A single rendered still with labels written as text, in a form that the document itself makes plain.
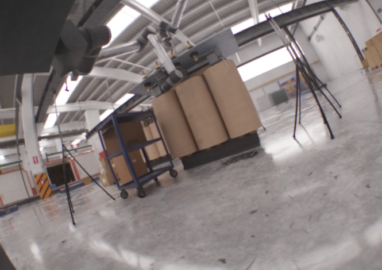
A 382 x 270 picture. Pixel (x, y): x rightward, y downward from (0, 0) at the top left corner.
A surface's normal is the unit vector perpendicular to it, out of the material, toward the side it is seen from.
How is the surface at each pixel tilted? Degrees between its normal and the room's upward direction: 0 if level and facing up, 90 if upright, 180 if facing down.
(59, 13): 180
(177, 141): 90
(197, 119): 90
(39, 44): 180
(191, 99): 90
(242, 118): 90
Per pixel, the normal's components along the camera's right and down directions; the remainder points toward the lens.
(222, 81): -0.41, 0.11
